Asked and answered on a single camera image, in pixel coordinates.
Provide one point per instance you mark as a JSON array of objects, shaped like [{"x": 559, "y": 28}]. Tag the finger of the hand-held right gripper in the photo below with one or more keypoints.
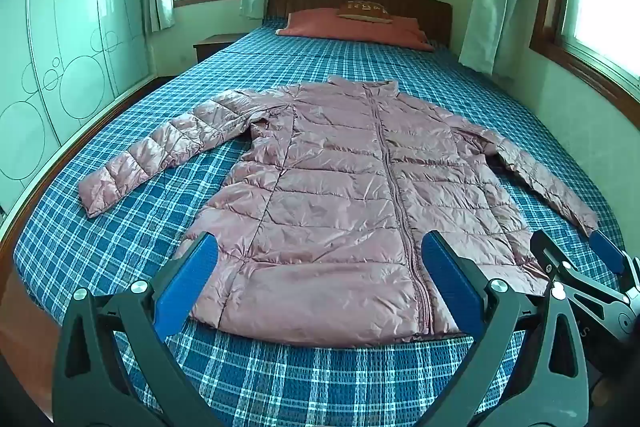
[
  {"x": 547, "y": 252},
  {"x": 606, "y": 252}
]

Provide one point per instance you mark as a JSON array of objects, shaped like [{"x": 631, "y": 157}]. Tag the blue plaid bed sheet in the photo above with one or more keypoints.
[{"x": 300, "y": 387}]

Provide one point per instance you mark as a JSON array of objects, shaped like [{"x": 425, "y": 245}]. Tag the small brown patterned cushion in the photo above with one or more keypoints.
[{"x": 364, "y": 11}]

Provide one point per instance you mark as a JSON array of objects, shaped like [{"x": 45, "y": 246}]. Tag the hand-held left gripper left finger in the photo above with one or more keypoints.
[{"x": 186, "y": 279}]

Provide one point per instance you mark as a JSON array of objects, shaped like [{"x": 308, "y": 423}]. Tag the wooden nightstand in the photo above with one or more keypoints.
[{"x": 212, "y": 47}]

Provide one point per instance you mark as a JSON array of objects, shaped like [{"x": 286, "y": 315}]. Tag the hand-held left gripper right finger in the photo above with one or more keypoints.
[{"x": 450, "y": 279}]

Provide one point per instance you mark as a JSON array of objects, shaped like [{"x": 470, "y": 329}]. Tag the orange pillow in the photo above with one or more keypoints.
[{"x": 320, "y": 27}]

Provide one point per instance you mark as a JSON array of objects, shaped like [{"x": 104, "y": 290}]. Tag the pink puffer jacket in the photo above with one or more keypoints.
[{"x": 325, "y": 207}]

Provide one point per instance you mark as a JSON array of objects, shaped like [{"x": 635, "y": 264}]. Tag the wooden bed frame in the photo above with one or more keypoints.
[{"x": 9, "y": 292}]

